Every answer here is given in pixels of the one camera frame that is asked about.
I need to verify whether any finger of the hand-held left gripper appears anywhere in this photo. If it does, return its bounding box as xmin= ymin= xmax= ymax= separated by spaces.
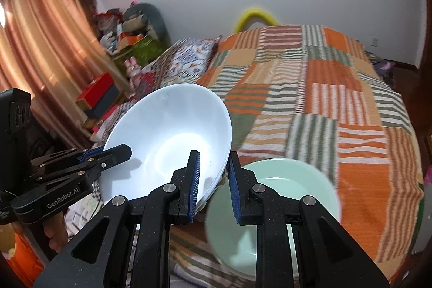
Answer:
xmin=34 ymin=144 xmax=133 ymax=189
xmin=30 ymin=147 xmax=106 ymax=171

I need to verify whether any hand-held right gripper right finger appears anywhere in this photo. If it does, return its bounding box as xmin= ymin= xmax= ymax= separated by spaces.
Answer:
xmin=227 ymin=151 xmax=392 ymax=288

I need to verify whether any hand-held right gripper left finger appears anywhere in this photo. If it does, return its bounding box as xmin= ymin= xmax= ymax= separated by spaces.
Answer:
xmin=32 ymin=150 xmax=201 ymax=288

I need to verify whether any white bowl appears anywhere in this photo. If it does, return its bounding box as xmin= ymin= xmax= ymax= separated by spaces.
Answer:
xmin=101 ymin=84 xmax=233 ymax=208

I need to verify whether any green bowl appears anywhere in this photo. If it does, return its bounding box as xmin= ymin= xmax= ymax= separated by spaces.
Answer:
xmin=204 ymin=158 xmax=342 ymax=281

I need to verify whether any person's left hand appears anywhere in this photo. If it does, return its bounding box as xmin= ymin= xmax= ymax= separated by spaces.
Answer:
xmin=45 ymin=213 xmax=70 ymax=255

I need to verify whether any dark blue box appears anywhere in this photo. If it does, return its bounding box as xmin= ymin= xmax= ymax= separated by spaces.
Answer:
xmin=84 ymin=86 xmax=121 ymax=120

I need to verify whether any orange clothing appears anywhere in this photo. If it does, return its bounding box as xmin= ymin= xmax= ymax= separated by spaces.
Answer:
xmin=5 ymin=232 xmax=46 ymax=280

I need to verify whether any red box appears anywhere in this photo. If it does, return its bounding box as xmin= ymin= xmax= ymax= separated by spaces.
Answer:
xmin=76 ymin=72 xmax=115 ymax=110

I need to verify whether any pink rabbit toy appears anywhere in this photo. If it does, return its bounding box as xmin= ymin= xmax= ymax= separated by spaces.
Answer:
xmin=124 ymin=57 xmax=144 ymax=97

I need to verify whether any green storage box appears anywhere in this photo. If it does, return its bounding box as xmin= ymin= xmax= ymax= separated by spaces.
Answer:
xmin=113 ymin=36 xmax=169 ymax=73

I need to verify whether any patterned checkered quilt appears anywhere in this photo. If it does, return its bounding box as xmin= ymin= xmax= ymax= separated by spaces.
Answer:
xmin=66 ymin=36 xmax=223 ymax=241

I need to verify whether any striped patchwork blanket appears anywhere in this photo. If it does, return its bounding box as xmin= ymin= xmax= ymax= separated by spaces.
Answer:
xmin=135 ymin=24 xmax=426 ymax=288

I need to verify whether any brown curtain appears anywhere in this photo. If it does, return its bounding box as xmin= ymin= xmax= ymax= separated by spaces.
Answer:
xmin=0 ymin=0 xmax=136 ymax=147

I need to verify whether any red plastic bag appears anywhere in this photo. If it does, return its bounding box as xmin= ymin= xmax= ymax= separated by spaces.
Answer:
xmin=96 ymin=9 xmax=124 ymax=35

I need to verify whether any grey plush toy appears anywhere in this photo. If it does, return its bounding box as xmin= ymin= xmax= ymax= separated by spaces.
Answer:
xmin=122 ymin=3 xmax=167 ymax=39

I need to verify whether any yellow foam tube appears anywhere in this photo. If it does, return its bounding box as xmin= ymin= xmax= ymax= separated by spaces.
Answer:
xmin=235 ymin=7 xmax=278 ymax=34

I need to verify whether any dark purple bag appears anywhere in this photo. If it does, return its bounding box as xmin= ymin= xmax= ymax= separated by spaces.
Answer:
xmin=371 ymin=59 xmax=395 ymax=73

